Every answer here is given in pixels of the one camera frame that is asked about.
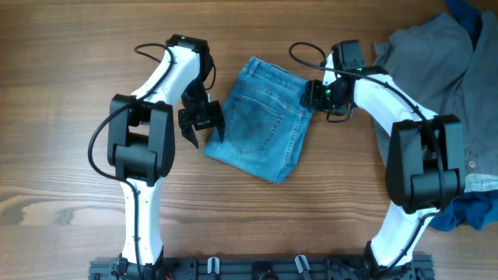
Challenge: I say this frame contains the light blue denim jeans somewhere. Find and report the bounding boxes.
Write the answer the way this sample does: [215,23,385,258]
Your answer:
[204,57,314,184]

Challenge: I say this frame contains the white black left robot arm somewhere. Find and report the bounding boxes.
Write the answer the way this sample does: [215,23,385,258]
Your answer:
[107,34,225,279]

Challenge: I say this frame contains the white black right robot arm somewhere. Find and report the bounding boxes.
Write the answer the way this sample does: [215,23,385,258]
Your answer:
[301,67,465,278]

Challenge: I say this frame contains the grey garment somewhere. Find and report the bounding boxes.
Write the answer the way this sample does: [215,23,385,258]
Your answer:
[374,12,497,192]

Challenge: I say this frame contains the dark blue garment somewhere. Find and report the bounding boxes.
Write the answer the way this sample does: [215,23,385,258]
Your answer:
[430,0,497,232]

